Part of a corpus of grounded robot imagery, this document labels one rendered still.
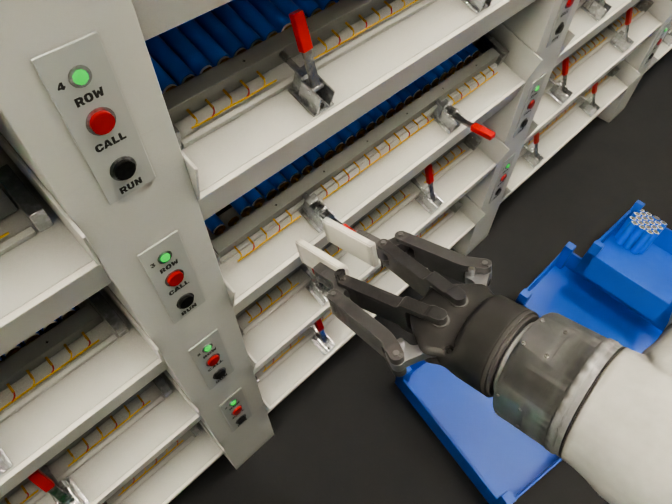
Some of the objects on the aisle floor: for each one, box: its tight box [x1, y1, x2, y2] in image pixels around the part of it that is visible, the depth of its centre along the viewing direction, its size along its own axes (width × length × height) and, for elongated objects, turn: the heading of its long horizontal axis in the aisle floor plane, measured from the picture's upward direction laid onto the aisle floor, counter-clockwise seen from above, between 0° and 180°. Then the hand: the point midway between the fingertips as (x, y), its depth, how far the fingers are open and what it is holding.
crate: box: [574, 200, 672, 328], centre depth 116 cm, size 30×20×8 cm
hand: (336, 252), depth 52 cm, fingers open, 3 cm apart
